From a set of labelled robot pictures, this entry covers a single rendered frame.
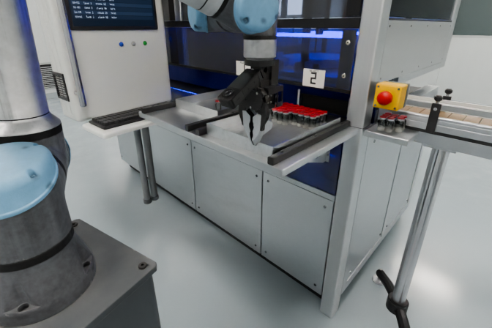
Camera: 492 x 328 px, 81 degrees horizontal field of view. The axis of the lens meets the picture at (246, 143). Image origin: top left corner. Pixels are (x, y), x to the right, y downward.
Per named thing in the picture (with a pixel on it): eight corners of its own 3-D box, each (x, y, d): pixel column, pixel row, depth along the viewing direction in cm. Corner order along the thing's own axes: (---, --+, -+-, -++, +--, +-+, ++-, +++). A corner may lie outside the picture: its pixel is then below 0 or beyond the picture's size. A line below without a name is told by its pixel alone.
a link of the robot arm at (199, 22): (202, -16, 49) (258, -13, 53) (184, -10, 58) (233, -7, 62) (204, 34, 52) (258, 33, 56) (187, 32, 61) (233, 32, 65)
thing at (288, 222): (209, 138, 324) (205, 58, 291) (405, 217, 191) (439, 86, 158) (122, 168, 258) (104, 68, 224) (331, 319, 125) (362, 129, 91)
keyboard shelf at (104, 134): (160, 105, 158) (159, 100, 157) (194, 115, 142) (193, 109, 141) (74, 125, 126) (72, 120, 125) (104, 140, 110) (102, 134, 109)
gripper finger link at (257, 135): (275, 143, 75) (277, 109, 71) (260, 149, 71) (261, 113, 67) (266, 140, 77) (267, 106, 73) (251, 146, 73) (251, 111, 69)
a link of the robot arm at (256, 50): (261, 40, 60) (234, 39, 65) (261, 63, 61) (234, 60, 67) (283, 39, 65) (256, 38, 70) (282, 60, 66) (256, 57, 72)
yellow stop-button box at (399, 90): (381, 102, 92) (385, 80, 89) (405, 107, 87) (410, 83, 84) (371, 107, 87) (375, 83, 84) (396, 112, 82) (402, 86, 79)
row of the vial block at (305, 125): (273, 117, 103) (273, 105, 101) (316, 129, 91) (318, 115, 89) (269, 118, 101) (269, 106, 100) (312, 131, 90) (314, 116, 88)
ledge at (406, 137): (380, 125, 101) (381, 120, 100) (420, 134, 93) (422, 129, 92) (363, 135, 92) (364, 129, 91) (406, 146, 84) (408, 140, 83)
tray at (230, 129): (277, 112, 110) (277, 102, 109) (339, 127, 93) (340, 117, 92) (206, 134, 88) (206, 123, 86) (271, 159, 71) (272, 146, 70)
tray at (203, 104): (236, 94, 139) (236, 86, 138) (277, 102, 123) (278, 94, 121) (176, 107, 117) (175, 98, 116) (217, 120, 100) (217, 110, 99)
